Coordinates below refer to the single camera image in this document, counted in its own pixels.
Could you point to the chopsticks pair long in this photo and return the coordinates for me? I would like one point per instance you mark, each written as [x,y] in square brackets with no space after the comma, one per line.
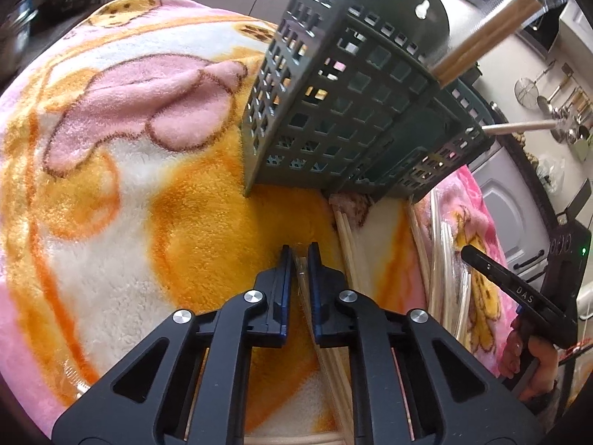
[499,129]

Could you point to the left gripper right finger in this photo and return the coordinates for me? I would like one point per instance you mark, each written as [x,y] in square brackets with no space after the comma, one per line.
[412,381]

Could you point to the pink cartoon blanket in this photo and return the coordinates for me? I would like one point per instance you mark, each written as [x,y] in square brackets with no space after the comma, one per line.
[122,199]

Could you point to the black countertop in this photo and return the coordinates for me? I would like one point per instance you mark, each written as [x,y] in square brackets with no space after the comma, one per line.
[514,194]

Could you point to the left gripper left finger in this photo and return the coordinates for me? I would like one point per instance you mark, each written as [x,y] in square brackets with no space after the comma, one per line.
[187,381]

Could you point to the dark green utensil basket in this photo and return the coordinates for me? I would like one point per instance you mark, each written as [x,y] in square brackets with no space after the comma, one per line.
[344,102]

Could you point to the chopsticks pair diagonal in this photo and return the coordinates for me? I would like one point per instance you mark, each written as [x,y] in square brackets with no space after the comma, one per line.
[486,34]

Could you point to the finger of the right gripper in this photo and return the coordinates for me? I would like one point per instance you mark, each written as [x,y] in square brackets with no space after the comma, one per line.
[539,316]

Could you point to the hanging strainer ladle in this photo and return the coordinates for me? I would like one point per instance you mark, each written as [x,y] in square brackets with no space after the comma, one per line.
[526,90]

